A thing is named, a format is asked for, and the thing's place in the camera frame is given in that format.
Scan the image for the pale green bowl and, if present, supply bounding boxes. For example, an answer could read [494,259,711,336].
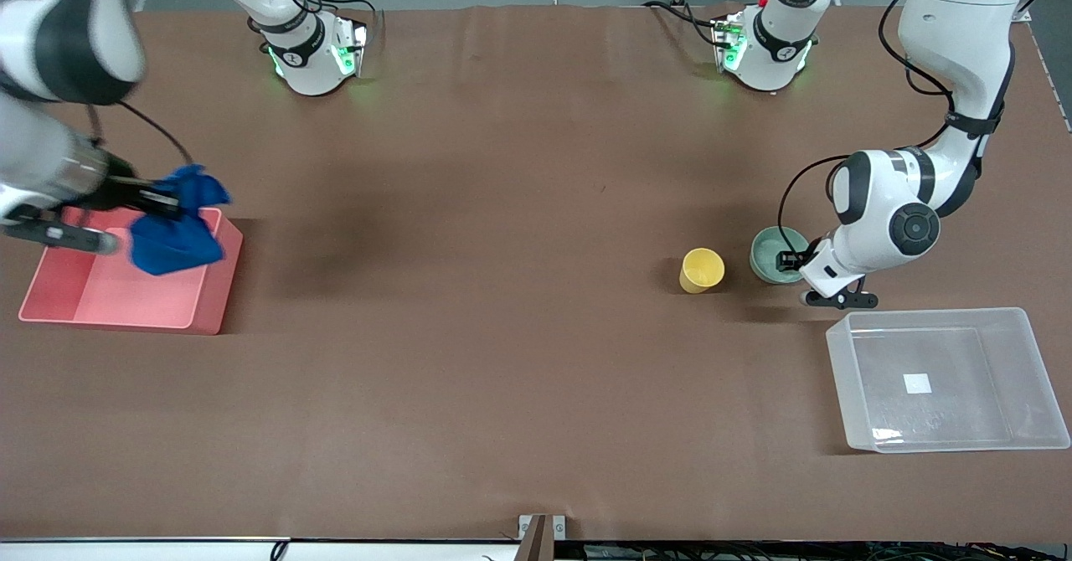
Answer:
[750,226,812,286]

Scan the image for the blue glove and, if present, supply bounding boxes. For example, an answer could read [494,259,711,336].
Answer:
[128,164,233,277]

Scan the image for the yellow plastic cup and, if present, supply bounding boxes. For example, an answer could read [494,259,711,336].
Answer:
[679,248,726,295]

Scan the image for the clear plastic storage box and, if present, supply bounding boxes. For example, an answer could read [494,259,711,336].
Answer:
[826,307,1071,455]

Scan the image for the pink rectangular plastic bin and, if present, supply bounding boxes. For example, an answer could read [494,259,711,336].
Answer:
[18,205,245,336]

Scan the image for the brown table cover sheet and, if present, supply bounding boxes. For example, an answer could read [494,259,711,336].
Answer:
[0,4,1072,543]

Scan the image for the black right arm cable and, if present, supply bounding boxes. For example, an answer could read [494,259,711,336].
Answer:
[88,100,195,167]

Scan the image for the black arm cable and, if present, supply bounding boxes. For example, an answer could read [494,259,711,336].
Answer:
[777,0,957,254]
[88,100,195,167]

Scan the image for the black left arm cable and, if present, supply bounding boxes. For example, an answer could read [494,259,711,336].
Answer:
[777,0,957,254]

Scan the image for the black left base cable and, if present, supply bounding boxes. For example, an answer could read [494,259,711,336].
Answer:
[642,0,723,48]

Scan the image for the metal table edge bracket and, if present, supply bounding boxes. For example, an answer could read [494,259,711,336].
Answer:
[518,514,567,561]

